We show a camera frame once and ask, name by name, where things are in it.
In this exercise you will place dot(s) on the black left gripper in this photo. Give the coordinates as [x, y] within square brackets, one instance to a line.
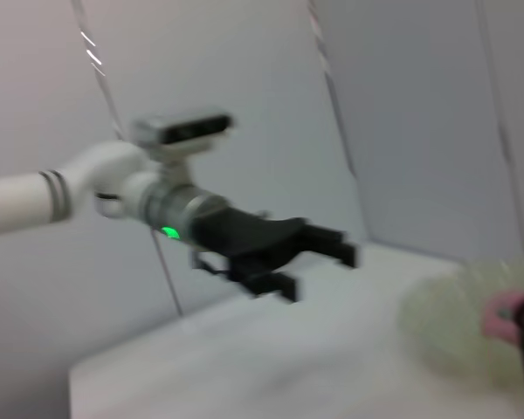
[249, 240]

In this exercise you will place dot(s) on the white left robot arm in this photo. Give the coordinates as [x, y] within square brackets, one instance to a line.
[22, 201]

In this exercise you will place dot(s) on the green glass fruit plate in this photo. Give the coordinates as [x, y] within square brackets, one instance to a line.
[445, 318]

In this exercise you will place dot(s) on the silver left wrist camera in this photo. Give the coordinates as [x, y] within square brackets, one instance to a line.
[179, 131]

